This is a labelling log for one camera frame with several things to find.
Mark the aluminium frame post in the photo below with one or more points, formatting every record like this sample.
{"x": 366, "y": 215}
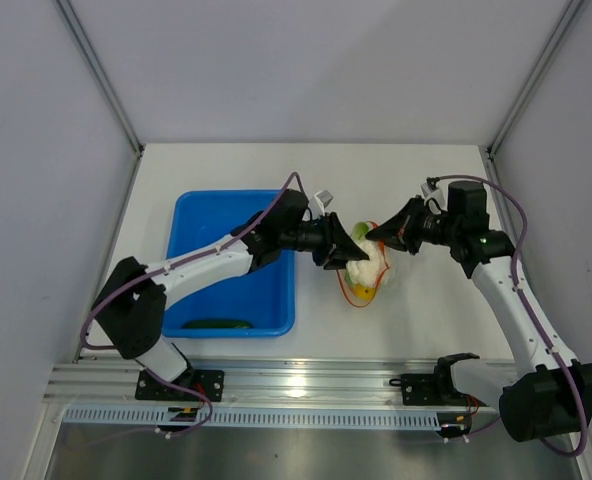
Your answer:
{"x": 93, "y": 61}
{"x": 543, "y": 62}

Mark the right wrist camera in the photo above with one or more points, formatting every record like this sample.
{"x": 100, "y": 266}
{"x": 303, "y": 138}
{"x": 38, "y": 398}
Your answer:
{"x": 431, "y": 191}

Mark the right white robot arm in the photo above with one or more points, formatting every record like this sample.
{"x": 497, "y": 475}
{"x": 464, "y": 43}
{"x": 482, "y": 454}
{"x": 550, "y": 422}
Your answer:
{"x": 552, "y": 393}

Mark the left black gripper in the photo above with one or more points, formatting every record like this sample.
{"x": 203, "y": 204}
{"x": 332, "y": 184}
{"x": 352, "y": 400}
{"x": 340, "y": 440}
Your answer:
{"x": 334, "y": 236}

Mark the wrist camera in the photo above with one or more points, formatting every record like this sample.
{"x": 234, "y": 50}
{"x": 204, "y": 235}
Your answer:
{"x": 319, "y": 202}
{"x": 431, "y": 191}

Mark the clear zip bag orange zipper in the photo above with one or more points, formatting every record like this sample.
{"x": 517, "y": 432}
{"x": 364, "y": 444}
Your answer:
{"x": 384, "y": 279}

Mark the yellow orange mango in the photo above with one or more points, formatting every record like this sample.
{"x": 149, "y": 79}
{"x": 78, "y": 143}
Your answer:
{"x": 363, "y": 293}

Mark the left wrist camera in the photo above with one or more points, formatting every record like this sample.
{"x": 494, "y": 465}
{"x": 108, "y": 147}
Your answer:
{"x": 319, "y": 202}

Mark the blue plastic bin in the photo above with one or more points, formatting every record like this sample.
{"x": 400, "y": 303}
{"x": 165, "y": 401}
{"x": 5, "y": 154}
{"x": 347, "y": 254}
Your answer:
{"x": 265, "y": 298}

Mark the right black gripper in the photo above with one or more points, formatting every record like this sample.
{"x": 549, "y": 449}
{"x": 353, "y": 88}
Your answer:
{"x": 399, "y": 231}

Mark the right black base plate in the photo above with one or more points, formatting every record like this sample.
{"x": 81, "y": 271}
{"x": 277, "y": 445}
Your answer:
{"x": 427, "y": 389}

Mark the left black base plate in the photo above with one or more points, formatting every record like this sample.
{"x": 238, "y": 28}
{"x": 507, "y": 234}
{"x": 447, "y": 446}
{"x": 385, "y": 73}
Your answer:
{"x": 196, "y": 385}

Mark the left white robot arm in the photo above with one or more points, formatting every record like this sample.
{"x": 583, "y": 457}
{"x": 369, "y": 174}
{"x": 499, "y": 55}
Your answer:
{"x": 131, "y": 305}

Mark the white slotted cable duct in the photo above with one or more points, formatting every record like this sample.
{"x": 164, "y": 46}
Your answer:
{"x": 255, "y": 417}

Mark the aluminium front rail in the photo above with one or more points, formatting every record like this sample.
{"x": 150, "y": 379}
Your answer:
{"x": 246, "y": 383}

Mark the left aluminium frame post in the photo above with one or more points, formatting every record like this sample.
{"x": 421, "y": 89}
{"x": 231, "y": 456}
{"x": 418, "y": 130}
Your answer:
{"x": 93, "y": 61}

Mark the white cauliflower with leaves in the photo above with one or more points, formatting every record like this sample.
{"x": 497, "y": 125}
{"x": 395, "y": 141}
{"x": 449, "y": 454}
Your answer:
{"x": 366, "y": 272}

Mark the right aluminium frame post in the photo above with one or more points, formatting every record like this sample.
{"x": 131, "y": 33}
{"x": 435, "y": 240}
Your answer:
{"x": 543, "y": 62}

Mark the dark green cucumber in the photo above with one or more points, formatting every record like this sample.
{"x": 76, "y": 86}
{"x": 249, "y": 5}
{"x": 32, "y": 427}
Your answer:
{"x": 217, "y": 323}

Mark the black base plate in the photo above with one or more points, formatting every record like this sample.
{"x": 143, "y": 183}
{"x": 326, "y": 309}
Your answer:
{"x": 427, "y": 389}
{"x": 196, "y": 385}

